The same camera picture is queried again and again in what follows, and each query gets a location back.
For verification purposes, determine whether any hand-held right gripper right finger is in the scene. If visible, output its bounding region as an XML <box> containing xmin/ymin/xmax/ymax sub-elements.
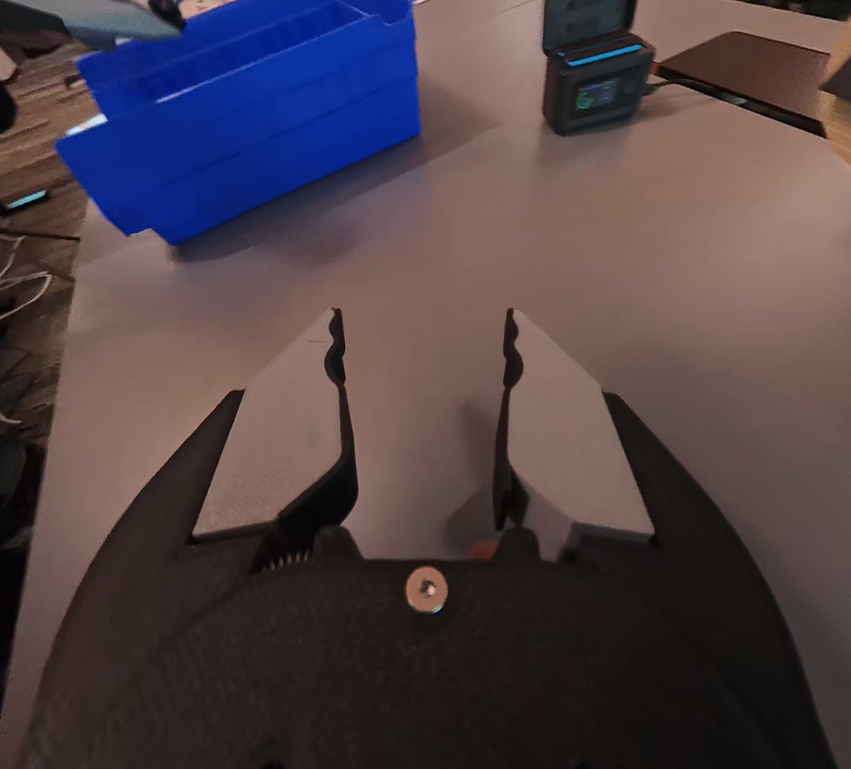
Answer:
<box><xmin>492</xmin><ymin>308</ymin><xmax>656</xmax><ymax>544</ymax></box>

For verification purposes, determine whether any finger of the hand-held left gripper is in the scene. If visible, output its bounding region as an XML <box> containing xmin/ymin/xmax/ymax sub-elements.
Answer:
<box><xmin>0</xmin><ymin>0</ymin><xmax>187</xmax><ymax>52</ymax></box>

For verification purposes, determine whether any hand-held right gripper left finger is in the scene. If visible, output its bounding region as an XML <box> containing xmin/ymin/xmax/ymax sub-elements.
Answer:
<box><xmin>191</xmin><ymin>308</ymin><xmax>360</xmax><ymax>537</ymax></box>

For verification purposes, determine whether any blue plastic bin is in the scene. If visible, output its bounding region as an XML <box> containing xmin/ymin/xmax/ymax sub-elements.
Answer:
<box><xmin>55</xmin><ymin>0</ymin><xmax>424</xmax><ymax>246</ymax></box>

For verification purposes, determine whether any black charging case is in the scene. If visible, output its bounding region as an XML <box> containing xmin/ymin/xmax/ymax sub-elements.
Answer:
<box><xmin>542</xmin><ymin>0</ymin><xmax>658</xmax><ymax>137</ymax></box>

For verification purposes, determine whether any dark flat tablet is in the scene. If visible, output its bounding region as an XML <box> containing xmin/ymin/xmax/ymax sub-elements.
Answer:
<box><xmin>655</xmin><ymin>30</ymin><xmax>833</xmax><ymax>140</ymax></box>

